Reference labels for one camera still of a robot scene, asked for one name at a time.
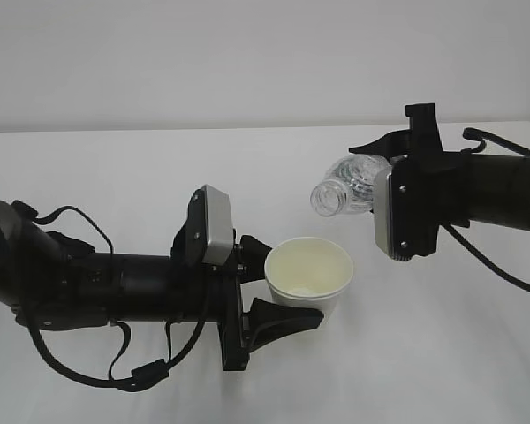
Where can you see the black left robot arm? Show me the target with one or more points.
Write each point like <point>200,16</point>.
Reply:
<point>56,283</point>

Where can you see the clear water bottle green label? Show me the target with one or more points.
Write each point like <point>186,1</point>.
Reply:
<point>347,187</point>

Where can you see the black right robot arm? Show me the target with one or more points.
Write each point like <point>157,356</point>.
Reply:
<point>432,186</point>

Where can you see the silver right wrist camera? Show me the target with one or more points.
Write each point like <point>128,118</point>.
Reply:
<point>404,214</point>

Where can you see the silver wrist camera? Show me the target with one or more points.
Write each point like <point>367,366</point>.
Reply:
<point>404,214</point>
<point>207,236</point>

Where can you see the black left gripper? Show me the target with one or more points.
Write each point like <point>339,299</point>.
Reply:
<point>241,333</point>

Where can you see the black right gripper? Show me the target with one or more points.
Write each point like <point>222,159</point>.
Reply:
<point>418,150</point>

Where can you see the white paper cup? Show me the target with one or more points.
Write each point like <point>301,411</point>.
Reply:
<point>308,272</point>

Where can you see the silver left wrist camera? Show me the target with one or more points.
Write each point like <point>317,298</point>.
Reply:
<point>207,236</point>

